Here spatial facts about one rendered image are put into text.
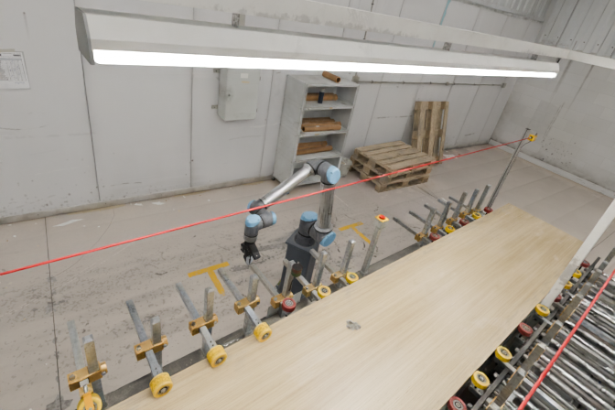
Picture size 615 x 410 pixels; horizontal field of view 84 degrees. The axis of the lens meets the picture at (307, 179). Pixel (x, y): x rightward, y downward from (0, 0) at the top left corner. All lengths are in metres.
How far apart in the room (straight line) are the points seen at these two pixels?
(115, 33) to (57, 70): 3.15
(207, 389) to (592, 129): 8.55
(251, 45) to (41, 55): 3.13
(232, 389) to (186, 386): 0.20
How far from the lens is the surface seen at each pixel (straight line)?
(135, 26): 0.74
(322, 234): 2.76
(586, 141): 9.20
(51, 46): 3.82
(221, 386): 1.81
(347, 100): 4.98
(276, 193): 2.38
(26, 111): 3.98
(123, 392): 2.08
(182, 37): 0.76
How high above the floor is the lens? 2.47
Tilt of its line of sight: 28 degrees down
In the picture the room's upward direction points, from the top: 11 degrees clockwise
